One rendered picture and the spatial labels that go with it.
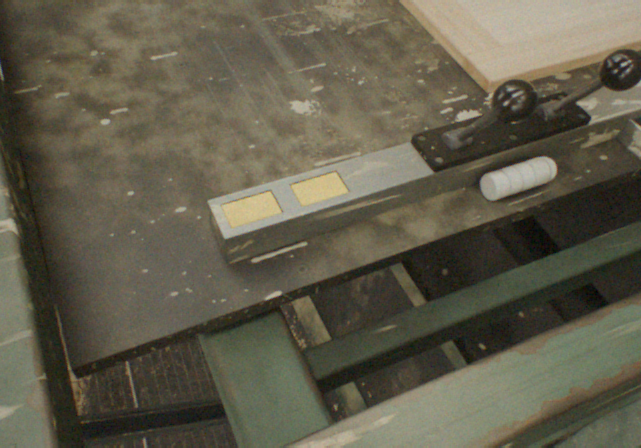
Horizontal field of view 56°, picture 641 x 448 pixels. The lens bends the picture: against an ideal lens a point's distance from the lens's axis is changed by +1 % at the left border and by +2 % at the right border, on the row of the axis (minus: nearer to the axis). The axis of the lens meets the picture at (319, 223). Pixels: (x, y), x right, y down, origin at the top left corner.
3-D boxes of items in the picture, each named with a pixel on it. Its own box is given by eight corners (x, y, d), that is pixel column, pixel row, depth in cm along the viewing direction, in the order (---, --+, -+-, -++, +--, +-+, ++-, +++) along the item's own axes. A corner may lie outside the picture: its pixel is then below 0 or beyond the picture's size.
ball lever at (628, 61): (563, 127, 67) (662, 75, 54) (535, 136, 66) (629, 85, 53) (550, 96, 68) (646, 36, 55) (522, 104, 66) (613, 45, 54)
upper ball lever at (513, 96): (472, 155, 63) (554, 108, 51) (442, 165, 62) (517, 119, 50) (459, 122, 64) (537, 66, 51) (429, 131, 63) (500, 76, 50)
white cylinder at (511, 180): (492, 207, 63) (552, 186, 66) (500, 188, 61) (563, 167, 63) (476, 187, 65) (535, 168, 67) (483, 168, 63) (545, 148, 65)
